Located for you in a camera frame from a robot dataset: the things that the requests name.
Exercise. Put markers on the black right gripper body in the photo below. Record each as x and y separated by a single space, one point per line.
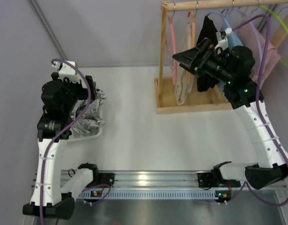
202 59

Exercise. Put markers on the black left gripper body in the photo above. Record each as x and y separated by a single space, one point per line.
90 85

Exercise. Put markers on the orange plastic hanger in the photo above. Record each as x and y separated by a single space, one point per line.
193 35

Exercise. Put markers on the pink plastic hanger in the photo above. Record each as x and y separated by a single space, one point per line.
173 64

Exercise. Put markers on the beige trousers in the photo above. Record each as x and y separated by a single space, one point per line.
182 87

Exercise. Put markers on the black white printed trousers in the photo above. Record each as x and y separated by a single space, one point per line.
97 104

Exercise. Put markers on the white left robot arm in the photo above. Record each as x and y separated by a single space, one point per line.
50 199

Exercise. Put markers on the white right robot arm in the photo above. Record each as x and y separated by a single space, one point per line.
233 70

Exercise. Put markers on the light blue plastic hanger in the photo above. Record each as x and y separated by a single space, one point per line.
226 25

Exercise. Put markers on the purple plastic hanger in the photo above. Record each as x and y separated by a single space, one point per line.
251 38

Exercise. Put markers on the green plastic hanger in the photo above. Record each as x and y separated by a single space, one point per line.
282 32

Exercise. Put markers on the white plastic laundry basket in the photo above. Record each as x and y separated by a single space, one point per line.
89 126

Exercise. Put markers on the wooden clothes rack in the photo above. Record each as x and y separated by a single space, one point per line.
211 100

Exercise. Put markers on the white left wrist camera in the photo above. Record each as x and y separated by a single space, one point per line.
66 71

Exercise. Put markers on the aluminium mounting rail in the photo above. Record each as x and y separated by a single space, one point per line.
155 179

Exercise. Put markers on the grey slotted cable duct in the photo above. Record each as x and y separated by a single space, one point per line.
116 194

